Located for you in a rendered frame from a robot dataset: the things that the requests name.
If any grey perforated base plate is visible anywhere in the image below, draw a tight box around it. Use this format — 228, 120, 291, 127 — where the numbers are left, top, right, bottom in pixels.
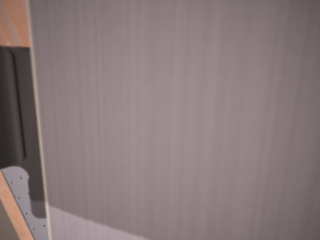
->
0, 166, 49, 240

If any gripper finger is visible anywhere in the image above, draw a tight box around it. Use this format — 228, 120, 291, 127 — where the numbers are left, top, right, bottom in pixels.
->
0, 46, 47, 219

